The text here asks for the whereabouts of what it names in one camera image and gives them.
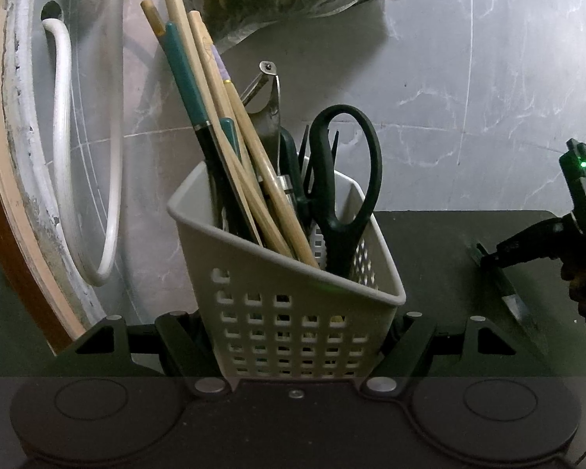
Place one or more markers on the metal peeler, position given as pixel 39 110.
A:
pixel 272 117

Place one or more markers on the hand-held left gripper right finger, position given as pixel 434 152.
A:
pixel 410 342

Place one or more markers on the white perforated utensil basket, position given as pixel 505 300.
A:
pixel 200 264

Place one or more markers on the dark green mat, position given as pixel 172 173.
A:
pixel 444 278

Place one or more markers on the black fork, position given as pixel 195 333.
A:
pixel 305 149

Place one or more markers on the dark green box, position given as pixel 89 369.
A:
pixel 10 337

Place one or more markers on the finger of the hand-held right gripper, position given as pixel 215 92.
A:
pixel 532 244

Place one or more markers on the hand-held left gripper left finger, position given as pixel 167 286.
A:
pixel 180 342

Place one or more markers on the wooden door frame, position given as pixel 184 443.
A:
pixel 14 273

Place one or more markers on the wooden chopstick with purple band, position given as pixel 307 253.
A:
pixel 273 185

